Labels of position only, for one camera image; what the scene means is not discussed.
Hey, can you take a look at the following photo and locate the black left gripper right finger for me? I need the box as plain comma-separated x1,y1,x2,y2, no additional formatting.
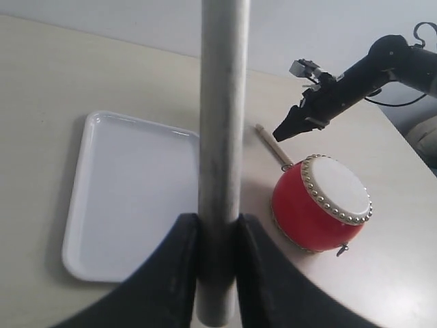
236,215,374,327

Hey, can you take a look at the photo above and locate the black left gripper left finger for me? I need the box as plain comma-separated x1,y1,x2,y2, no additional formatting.
57,214,199,327

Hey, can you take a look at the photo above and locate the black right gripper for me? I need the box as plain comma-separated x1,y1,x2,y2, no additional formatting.
272,73,362,141

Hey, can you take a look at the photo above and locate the smudged wooden drumstick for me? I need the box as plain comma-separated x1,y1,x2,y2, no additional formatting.
196,1,251,327

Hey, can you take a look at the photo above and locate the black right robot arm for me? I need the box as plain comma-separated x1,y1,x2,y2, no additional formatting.
273,35,436,142

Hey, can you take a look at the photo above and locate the small red drum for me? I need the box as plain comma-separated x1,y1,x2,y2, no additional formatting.
270,154,373,256

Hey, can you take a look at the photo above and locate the white rectangular plastic tray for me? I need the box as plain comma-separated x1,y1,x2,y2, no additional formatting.
62,111,199,283

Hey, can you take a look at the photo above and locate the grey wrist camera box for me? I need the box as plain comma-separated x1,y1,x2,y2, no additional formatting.
289,59,322,79

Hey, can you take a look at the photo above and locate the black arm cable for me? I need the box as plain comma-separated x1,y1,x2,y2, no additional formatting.
363,22,437,107

